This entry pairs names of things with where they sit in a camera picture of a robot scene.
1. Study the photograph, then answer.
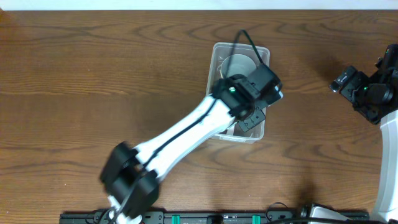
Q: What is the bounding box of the clear plastic container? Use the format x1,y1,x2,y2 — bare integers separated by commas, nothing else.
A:
206,42,266,144

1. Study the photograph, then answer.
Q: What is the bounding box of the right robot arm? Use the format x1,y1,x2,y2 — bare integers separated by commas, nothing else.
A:
330,66,397,222

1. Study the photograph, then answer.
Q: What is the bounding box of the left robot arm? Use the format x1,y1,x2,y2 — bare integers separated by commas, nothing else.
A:
99,75,279,223

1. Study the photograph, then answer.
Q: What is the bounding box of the grey plastic bowl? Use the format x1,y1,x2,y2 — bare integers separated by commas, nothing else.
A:
220,54,257,78

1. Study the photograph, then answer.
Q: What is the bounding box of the black mounting rail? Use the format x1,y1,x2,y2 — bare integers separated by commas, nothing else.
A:
58,210,371,224

